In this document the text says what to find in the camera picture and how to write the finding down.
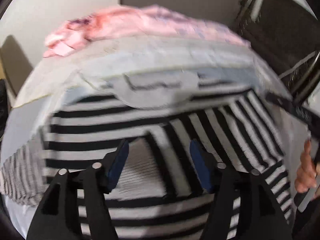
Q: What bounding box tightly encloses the black white striped sweater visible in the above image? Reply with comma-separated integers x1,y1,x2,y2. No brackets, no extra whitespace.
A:
1,88,292,239

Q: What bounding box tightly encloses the black clothing pile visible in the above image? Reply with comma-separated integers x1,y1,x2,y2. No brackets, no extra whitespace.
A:
0,79,9,137

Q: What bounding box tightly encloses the right hand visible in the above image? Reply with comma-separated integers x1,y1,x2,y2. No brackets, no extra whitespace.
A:
295,140,317,193

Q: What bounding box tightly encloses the black folding chair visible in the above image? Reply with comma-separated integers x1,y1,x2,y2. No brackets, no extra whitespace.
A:
229,0,320,131

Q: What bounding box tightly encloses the pink floral cloth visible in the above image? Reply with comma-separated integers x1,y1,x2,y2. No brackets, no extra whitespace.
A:
43,5,251,57

